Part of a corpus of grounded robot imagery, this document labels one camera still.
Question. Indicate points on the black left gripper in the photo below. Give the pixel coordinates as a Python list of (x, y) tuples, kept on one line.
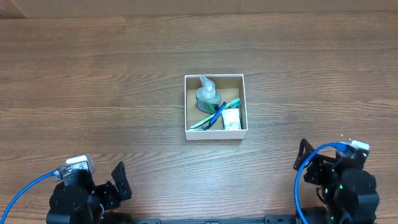
[(107, 190)]

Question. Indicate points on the green white toothbrush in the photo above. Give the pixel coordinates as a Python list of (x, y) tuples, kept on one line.
[(232, 104)]

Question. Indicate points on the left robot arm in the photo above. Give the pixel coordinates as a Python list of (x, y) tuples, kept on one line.
[(78, 200)]

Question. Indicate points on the white cardboard box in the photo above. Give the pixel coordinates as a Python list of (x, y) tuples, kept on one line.
[(230, 86)]

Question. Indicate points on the blue disposable razor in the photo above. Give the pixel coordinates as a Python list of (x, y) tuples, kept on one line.
[(215, 117)]

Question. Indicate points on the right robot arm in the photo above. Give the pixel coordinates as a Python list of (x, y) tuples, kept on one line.
[(347, 191)]

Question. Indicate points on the green white packet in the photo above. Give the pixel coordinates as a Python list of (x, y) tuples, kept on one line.
[(231, 119)]

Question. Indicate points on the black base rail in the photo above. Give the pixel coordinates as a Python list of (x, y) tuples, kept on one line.
[(123, 218)]

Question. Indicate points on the blue toothpaste tube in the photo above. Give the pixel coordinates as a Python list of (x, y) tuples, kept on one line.
[(201, 129)]

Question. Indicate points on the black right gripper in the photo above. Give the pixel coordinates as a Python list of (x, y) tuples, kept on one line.
[(319, 163)]

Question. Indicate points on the clear pump bottle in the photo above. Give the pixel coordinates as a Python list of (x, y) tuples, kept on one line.
[(208, 99)]

